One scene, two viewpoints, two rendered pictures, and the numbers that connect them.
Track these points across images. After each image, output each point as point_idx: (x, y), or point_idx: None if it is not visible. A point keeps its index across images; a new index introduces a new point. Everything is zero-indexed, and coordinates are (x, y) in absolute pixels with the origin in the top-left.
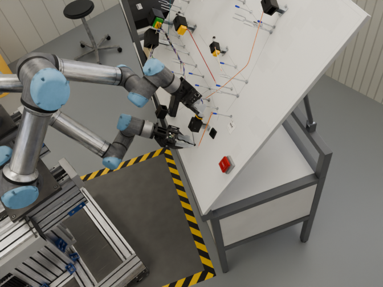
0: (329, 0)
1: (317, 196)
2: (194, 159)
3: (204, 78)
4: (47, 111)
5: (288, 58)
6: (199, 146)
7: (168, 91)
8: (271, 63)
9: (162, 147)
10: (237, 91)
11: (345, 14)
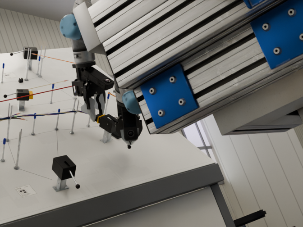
0: (48, 52)
1: None
2: (145, 163)
3: (37, 133)
4: None
5: (74, 74)
6: (129, 154)
7: (94, 55)
8: (70, 82)
9: (138, 137)
10: (80, 106)
11: (65, 51)
